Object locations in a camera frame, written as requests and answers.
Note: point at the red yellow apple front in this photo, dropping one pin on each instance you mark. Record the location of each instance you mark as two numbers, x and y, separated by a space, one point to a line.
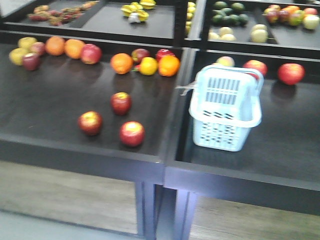
132 133

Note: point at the light blue plastic basket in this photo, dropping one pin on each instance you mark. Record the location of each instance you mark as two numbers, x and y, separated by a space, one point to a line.
225 106

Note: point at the red apple upper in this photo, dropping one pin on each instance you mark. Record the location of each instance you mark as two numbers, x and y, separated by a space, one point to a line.
121 103

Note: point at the clear plastic tag strip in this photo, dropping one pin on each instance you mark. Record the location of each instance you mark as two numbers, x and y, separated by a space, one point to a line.
186 88

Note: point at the orange right of pepper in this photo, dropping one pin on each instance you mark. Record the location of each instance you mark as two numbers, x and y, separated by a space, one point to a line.
168 65

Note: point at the orange of pepper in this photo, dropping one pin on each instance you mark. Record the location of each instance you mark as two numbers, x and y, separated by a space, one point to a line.
168 65
121 63

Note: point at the yellow round fruit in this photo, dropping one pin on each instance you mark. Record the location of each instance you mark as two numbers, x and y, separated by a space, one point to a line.
148 66

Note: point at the black wooden display stand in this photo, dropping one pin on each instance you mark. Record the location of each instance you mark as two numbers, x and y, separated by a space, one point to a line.
278 166

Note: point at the red bell pepper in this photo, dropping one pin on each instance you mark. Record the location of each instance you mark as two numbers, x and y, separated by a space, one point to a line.
162 53

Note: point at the dark red apple rear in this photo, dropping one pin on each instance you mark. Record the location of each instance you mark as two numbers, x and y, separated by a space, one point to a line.
138 54

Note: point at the dark red apple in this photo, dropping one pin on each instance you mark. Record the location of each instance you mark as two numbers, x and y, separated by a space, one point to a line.
138 54
31 61

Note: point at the orange left of pepper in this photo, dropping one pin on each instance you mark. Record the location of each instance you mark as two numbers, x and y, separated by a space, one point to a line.
121 63

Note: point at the red apple middle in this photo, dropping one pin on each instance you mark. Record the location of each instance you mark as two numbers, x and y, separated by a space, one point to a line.
90 123

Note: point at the pale peach rear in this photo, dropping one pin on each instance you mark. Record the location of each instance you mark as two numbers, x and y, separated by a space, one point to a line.
226 61

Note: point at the big red apple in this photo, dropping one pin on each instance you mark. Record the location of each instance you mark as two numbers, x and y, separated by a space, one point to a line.
90 54

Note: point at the white garlic bulb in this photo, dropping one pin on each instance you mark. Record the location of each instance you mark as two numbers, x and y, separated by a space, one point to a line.
134 18

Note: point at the red apple right tray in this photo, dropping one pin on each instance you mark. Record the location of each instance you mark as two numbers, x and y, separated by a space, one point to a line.
257 65

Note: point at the orange leftmost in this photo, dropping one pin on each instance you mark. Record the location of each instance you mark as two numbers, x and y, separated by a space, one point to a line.
55 46

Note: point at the red apple far right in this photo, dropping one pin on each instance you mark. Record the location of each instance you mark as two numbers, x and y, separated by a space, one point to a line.
291 73

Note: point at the small pink apple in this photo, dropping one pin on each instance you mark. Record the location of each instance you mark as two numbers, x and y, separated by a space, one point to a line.
38 48

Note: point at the dark red apple left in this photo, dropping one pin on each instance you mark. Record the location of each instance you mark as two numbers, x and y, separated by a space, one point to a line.
31 61

